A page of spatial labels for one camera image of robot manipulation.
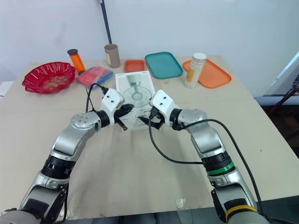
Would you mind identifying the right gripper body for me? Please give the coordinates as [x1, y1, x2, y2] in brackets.
[149, 113, 167, 131]

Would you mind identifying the white fan box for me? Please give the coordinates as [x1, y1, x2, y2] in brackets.
[115, 70, 157, 133]

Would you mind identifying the small orange tray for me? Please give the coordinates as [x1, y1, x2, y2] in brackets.
[123, 59, 146, 73]

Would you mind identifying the red and blue pack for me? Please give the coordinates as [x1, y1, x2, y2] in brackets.
[77, 66, 114, 90]

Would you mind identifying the brown cup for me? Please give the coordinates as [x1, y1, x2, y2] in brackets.
[104, 43, 121, 69]

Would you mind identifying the teal tray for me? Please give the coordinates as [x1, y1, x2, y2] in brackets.
[144, 51, 184, 80]

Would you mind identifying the clear jar with white lid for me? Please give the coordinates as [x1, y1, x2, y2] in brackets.
[184, 52, 207, 89]

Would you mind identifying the orange bottle with black lid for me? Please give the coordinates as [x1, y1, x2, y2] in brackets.
[67, 49, 86, 76]

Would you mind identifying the large orange tray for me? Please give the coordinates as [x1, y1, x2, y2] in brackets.
[183, 59, 233, 90]

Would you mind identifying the red scalloped plastic plate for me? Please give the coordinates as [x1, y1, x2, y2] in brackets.
[22, 61, 77, 95]

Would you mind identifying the black pole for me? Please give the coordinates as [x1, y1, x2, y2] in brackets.
[99, 0, 113, 45]

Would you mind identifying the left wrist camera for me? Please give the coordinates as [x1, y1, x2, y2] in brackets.
[100, 88, 126, 115]

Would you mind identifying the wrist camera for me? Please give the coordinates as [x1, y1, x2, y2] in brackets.
[100, 88, 126, 115]
[149, 90, 180, 122]

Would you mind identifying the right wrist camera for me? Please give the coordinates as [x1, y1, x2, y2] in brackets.
[149, 90, 180, 122]

